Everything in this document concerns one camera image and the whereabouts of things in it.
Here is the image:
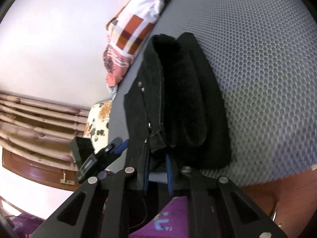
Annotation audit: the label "black pants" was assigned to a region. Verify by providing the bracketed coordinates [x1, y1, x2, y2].
[122, 32, 233, 179]

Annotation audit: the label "purple patterned clothing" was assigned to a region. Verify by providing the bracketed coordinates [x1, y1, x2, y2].
[9, 197, 189, 238]

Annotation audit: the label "floral pillow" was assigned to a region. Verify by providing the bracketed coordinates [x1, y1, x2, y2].
[83, 101, 112, 154]

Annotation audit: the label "brown wooden door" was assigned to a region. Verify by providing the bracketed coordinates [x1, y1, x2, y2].
[2, 149, 80, 191]

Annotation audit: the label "white striped cloth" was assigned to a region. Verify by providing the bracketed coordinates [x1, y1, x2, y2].
[107, 84, 118, 100]

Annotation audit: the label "beige curtain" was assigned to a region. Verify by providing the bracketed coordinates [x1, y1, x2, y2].
[1, 93, 89, 171]

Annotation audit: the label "pink checkered blanket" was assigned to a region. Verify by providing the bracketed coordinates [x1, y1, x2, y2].
[103, 0, 170, 86]

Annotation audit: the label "grey mesh mattress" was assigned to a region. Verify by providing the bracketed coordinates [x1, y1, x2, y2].
[152, 0, 316, 185]

